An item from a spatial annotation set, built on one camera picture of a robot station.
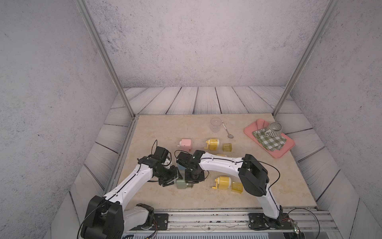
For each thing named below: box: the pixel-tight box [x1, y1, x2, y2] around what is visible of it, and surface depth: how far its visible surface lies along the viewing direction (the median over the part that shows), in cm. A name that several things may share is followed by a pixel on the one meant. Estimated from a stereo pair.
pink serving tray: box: [243, 118, 296, 159], surface depth 107 cm
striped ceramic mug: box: [264, 121, 283, 138], surface depth 104 cm
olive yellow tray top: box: [222, 142, 233, 152], surface depth 103 cm
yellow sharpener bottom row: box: [211, 176, 232, 191], surface depth 81 cm
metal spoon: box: [221, 120, 234, 139], surface depth 110 cm
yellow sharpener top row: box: [203, 138, 220, 151], surface depth 98 cm
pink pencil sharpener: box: [177, 138, 192, 152], surface depth 98 cm
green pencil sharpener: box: [176, 179, 187, 190], surface depth 81 cm
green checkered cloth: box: [252, 128, 287, 152], surface depth 106 cm
